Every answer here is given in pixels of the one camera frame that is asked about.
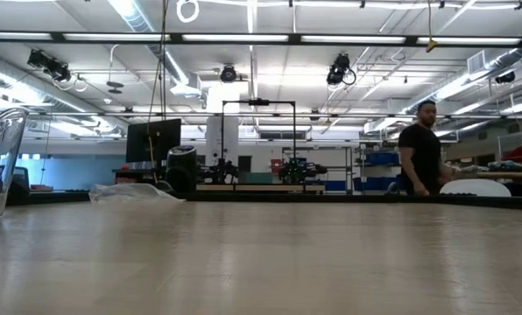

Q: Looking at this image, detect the black aluminium table frame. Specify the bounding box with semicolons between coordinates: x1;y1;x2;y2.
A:
6;190;522;212

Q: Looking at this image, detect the black bar with light strips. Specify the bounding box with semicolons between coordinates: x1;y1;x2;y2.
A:
0;30;522;48

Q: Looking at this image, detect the clear plastic bin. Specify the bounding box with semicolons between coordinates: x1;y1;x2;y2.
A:
0;108;30;219

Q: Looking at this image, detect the black overhead camera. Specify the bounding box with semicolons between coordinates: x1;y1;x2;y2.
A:
220;64;238;83

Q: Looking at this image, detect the white cable ring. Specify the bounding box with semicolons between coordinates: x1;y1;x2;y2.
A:
176;0;200;24

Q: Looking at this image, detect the black office chair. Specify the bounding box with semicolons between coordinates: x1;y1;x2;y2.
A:
6;165;31;196

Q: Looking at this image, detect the white chair back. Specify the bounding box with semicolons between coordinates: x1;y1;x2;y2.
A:
439;178;512;198

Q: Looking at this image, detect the distant wooden table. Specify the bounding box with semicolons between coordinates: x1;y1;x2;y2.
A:
195;183;327;193

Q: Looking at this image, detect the person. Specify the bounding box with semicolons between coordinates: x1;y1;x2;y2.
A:
397;99;455;197

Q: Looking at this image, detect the hanging black cable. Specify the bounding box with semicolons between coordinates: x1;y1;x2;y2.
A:
145;0;170;185

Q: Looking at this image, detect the clear plastic zip bag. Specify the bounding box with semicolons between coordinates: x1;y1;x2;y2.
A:
88;182;187;204

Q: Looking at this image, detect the blue storage bin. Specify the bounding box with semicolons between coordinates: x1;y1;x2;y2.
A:
365;151;401;166
352;176;402;192

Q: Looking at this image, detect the yellow hanging hook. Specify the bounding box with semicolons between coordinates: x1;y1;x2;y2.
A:
426;0;440;53

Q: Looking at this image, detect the black ceiling-mounted device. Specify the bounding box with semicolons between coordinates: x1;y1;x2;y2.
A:
26;48;72;83
326;52;357;87

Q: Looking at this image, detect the teal box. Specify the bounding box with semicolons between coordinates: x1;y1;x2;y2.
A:
244;171;274;185

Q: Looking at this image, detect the black computer monitor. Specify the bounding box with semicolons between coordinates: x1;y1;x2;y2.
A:
125;117;182;164

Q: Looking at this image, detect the white pillar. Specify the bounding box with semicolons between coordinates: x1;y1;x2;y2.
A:
205;82;240;167

